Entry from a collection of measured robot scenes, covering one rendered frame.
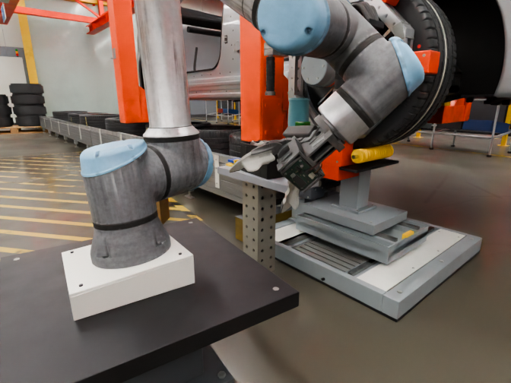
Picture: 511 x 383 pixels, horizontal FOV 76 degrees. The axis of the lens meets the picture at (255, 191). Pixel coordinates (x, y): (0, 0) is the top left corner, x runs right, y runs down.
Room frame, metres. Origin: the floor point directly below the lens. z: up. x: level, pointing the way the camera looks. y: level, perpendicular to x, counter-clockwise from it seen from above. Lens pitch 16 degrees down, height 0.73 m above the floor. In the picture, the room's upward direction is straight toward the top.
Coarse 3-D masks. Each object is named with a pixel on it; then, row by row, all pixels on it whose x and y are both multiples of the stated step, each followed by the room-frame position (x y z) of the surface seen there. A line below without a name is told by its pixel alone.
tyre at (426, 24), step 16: (400, 0) 1.30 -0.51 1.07; (416, 0) 1.27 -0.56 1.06; (416, 16) 1.25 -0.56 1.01; (432, 16) 1.27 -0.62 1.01; (416, 32) 1.25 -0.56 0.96; (432, 32) 1.22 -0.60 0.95; (448, 32) 1.32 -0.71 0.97; (416, 48) 1.24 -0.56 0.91; (432, 48) 1.21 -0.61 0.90; (448, 48) 1.30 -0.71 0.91; (448, 64) 1.29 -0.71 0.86; (432, 80) 1.22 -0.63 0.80; (448, 80) 1.32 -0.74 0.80; (304, 96) 1.63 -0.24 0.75; (416, 96) 1.22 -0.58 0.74; (432, 96) 1.27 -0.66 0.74; (400, 112) 1.26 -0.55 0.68; (416, 112) 1.26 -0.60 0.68; (432, 112) 1.35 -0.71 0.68; (384, 128) 1.31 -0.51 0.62; (400, 128) 1.28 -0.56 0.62; (416, 128) 1.38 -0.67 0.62; (368, 144) 1.36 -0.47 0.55; (384, 144) 1.47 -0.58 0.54
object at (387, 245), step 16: (304, 224) 1.52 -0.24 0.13; (320, 224) 1.45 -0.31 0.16; (336, 224) 1.44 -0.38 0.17; (400, 224) 1.43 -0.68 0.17; (416, 224) 1.45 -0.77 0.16; (336, 240) 1.38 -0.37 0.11; (352, 240) 1.31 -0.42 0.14; (368, 240) 1.26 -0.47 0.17; (384, 240) 1.26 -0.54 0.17; (400, 240) 1.25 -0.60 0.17; (416, 240) 1.35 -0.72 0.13; (368, 256) 1.25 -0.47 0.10; (384, 256) 1.20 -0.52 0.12; (400, 256) 1.26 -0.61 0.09
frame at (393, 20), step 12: (348, 0) 1.37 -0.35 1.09; (360, 0) 1.33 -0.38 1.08; (372, 0) 1.31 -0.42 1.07; (384, 12) 1.25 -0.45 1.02; (396, 12) 1.26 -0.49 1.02; (396, 24) 1.21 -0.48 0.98; (408, 24) 1.23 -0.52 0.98; (408, 36) 1.20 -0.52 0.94; (300, 60) 1.60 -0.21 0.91; (300, 72) 1.60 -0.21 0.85; (288, 84) 1.60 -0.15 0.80; (300, 84) 1.60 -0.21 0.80; (288, 96) 1.60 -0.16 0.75; (300, 96) 1.59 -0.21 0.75; (312, 120) 1.49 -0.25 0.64
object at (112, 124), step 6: (108, 120) 4.14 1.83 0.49; (114, 120) 4.09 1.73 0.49; (108, 126) 4.17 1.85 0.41; (114, 126) 4.09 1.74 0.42; (120, 126) 4.08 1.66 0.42; (126, 126) 4.08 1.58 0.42; (132, 126) 4.10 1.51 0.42; (138, 126) 4.13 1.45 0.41; (144, 126) 4.18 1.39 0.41; (126, 132) 4.08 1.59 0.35; (132, 132) 4.09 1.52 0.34; (138, 132) 4.12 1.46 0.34
